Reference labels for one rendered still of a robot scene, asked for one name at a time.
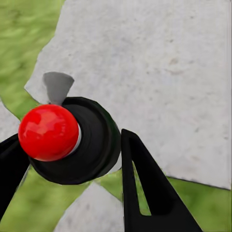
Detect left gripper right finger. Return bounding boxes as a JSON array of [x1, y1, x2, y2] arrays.
[[121, 129, 203, 232]]

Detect insectifuge atomizer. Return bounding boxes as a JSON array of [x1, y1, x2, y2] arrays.
[[18, 72, 122, 185]]

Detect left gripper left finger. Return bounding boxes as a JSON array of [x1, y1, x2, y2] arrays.
[[0, 134, 30, 220]]

